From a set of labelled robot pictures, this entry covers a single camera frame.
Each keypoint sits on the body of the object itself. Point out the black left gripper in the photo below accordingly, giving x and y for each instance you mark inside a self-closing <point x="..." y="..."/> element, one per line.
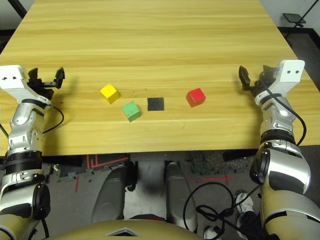
<point x="41" y="86"/>

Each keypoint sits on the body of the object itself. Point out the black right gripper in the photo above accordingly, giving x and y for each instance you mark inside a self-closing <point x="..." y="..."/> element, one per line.
<point x="261" y="85"/>

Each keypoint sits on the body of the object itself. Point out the red wooden block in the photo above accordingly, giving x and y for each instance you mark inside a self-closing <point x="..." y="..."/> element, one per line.
<point x="196" y="96"/>

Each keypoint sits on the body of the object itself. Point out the yellow wooden block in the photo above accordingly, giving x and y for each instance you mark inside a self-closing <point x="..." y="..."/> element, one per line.
<point x="109" y="92"/>

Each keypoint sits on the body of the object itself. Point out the green wooden block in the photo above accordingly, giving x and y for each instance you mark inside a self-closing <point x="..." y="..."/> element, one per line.
<point x="131" y="110"/>

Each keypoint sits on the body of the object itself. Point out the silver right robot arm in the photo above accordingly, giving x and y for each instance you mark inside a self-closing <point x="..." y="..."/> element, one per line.
<point x="280" y="120"/>

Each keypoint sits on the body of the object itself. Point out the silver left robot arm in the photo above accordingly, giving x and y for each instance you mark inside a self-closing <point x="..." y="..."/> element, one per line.
<point x="22" y="120"/>

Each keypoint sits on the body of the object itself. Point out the black stand with plate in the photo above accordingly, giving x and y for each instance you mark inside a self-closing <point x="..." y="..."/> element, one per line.
<point x="293" y="18"/>

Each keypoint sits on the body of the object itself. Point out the black diagonal bar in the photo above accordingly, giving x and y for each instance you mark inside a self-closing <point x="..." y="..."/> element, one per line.
<point x="20" y="7"/>

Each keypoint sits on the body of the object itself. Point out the green speckled floor mat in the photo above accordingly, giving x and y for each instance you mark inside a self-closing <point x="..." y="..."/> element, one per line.
<point x="207" y="162"/>

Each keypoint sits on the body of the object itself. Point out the black square marker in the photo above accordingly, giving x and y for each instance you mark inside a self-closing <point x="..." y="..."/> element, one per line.
<point x="155" y="104"/>

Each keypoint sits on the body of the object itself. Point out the white shoe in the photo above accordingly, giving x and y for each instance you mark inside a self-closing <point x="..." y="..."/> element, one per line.
<point x="244" y="200"/>
<point x="211" y="232"/>

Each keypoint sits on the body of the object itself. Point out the grey robot left leg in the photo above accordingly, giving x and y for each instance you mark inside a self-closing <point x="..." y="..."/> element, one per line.
<point x="110" y="195"/>

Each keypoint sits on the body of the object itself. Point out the grey robot leg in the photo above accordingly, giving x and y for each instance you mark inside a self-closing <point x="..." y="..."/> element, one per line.
<point x="178" y="195"/>
<point x="110" y="195"/>

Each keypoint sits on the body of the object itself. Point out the grey robot right leg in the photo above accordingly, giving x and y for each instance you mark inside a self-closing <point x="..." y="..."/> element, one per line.
<point x="178" y="195"/>

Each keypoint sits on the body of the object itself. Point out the black trouser leg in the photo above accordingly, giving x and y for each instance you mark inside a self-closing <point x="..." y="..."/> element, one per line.
<point x="251" y="225"/>

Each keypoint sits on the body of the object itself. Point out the tan robot torso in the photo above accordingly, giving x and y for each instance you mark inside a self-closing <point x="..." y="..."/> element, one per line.
<point x="87" y="232"/>

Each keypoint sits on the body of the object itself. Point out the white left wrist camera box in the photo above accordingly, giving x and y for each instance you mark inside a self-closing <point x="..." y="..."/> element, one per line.
<point x="12" y="77"/>

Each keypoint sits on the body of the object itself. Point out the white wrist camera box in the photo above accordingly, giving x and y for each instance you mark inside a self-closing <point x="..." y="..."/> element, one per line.
<point x="291" y="71"/>
<point x="12" y="77"/>

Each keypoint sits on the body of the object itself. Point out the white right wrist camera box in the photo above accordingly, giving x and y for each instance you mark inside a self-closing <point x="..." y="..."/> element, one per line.
<point x="291" y="71"/>

